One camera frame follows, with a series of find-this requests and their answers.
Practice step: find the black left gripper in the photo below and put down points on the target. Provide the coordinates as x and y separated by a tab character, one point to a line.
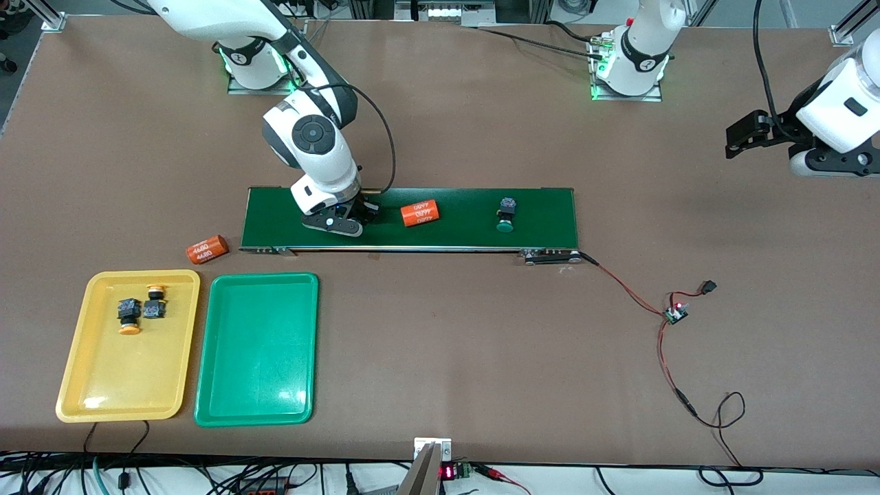
784	128

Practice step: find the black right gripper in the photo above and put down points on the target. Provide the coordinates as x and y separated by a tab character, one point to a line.
360	208

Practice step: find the orange 4680 cylinder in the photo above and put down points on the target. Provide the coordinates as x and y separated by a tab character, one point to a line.
207	249
421	214

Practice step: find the green push button switch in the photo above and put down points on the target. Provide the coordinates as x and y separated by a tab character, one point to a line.
507	205

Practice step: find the yellow push button switch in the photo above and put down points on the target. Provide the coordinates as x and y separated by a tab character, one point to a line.
128	328
155	309

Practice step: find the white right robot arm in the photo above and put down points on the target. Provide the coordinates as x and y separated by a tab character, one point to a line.
323	165

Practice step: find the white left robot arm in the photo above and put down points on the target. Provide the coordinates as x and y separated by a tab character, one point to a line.
845	110

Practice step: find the green conveyor belt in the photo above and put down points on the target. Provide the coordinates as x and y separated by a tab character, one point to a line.
467	227

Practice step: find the green plastic tray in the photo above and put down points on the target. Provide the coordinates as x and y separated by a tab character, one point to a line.
258	350

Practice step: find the small green controller board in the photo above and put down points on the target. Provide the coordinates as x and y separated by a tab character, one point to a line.
675	315

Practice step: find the white light box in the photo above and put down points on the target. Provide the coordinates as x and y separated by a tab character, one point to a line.
440	10

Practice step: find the red digit display module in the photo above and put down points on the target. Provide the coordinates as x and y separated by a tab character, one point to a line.
448	471

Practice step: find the red black power lead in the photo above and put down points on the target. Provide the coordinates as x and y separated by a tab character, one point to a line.
685	402

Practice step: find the yellow plastic tray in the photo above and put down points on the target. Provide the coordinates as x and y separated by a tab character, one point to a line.
127	371

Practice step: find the red alligator clip lead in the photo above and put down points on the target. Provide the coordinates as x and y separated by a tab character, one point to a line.
496	473

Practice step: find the black red power strip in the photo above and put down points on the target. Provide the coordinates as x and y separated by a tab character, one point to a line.
265	488

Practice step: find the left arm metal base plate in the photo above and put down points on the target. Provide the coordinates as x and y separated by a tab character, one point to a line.
653	97

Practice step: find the aluminium frame strut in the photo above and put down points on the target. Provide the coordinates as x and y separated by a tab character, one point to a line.
842	34
53	23

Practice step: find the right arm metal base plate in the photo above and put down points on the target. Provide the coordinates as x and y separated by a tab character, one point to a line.
240	91

